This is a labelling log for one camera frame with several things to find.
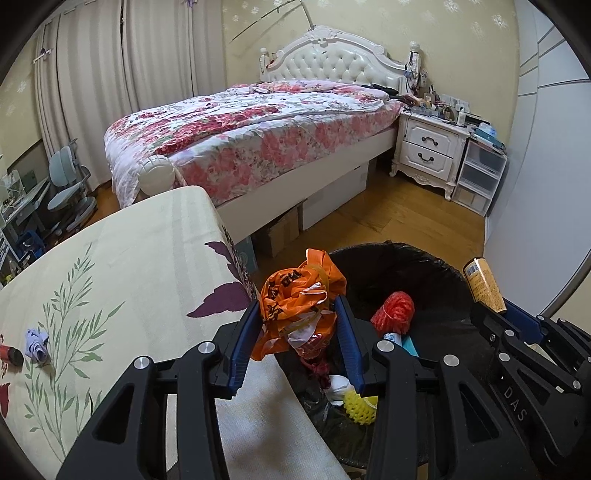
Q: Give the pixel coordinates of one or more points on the brown cardboard box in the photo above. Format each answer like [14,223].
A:
[277,233]

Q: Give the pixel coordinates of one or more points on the white crumpled tissue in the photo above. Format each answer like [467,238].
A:
[337,387]

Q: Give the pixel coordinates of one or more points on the beige floral blanket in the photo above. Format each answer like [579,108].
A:
[138,258]

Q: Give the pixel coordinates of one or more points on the group of small bottles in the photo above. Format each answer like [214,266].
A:
[443,106]

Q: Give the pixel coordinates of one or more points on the light blue pouch packet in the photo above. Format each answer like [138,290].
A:
[408,346]

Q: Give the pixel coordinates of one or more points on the grey study desk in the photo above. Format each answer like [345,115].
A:
[25,203]

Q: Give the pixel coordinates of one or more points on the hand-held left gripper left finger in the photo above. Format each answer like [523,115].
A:
[244,344]

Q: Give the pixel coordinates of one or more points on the white wardrobe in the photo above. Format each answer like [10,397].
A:
[545,161]

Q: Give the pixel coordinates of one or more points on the pink floral quilt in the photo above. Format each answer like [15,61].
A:
[240,129]

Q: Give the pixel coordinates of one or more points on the white nightstand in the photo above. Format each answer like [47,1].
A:
[429,147]

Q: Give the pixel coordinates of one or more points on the black trash bin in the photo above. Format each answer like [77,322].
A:
[415,272]

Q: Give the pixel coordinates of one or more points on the white bed frame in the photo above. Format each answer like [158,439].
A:
[295,184]

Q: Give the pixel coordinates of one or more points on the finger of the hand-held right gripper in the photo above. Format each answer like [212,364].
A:
[494,330]
[524,318]

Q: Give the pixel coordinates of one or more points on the fishing rod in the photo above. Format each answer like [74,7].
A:
[277,16]

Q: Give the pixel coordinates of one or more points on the small red cylinder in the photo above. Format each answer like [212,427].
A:
[10,354]

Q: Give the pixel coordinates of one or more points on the white storage box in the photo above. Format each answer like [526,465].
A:
[337,196]

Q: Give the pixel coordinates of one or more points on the white tufted headboard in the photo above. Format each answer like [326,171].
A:
[332,57]

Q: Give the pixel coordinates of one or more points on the beige striped curtains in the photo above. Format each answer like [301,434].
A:
[115,69]

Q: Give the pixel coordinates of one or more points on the yellow foam fruit net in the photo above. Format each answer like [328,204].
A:
[360,407]

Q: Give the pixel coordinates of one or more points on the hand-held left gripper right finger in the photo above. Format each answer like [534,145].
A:
[348,344]

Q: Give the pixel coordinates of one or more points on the purple crumpled paper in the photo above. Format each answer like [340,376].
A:
[37,346]

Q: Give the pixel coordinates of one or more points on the clear plastic drawer unit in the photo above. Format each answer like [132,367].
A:
[480,177]

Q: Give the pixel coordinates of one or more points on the orange plastic bag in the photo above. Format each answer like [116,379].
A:
[295,295]

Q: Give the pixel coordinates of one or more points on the red foam fruit net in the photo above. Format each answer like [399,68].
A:
[395,314]

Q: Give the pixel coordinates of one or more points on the dark red wrapper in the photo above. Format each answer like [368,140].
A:
[314,345]

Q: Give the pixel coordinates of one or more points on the light blue desk chair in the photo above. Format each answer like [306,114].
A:
[67,184]

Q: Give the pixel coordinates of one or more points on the yellow cylindrical bottle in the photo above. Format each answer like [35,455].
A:
[482,284]

